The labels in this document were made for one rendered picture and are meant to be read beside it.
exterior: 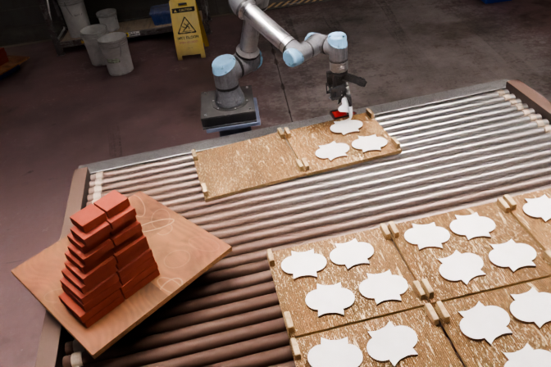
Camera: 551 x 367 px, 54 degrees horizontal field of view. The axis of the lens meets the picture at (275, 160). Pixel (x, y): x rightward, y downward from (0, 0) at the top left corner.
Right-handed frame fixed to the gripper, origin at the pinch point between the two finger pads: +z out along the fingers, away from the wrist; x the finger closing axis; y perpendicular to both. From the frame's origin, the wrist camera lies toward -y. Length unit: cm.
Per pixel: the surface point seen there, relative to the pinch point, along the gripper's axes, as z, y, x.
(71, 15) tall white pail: 60, 163, -444
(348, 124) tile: 7.5, -1.2, -1.4
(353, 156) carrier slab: 8.6, 5.5, 22.3
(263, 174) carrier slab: 8.5, 42.7, 19.0
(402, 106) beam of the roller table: 10.7, -31.6, -10.8
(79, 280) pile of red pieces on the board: -15, 105, 80
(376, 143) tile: 7.6, -6.2, 18.6
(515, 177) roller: 11, -45, 56
